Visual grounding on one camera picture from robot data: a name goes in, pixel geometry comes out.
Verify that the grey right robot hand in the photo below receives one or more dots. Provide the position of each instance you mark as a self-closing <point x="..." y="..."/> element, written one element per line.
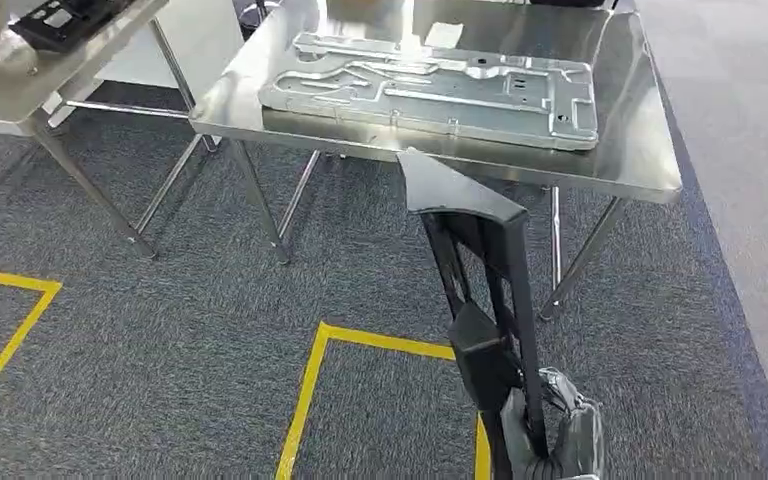
<point x="579" y="437"/>

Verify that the black plastic plate frame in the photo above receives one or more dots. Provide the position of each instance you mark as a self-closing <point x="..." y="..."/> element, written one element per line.
<point x="457" y="192"/>
<point x="66" y="30"/>

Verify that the steel work table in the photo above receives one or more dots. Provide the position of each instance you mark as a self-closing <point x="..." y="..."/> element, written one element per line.
<point x="20" y="99"/>
<point x="622" y="152"/>

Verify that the stamped grey metal panel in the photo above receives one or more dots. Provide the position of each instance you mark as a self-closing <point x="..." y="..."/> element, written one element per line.
<point x="457" y="99"/>

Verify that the white paper sheet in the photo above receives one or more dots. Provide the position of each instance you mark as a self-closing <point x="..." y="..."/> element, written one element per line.
<point x="444" y="34"/>

